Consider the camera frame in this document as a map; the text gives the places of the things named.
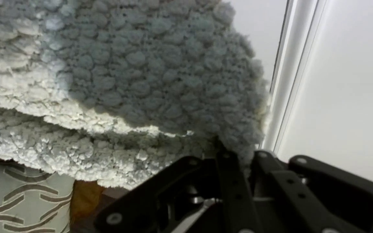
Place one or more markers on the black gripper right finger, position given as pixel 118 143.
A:
pixel 324 186

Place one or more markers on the white fleece blanket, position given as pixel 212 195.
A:
pixel 130 78

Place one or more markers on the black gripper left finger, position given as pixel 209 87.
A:
pixel 161 186

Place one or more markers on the beige wave-patterned pillow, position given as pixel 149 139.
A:
pixel 22 203

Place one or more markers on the mustard brown throw blanket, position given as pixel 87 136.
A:
pixel 91 201

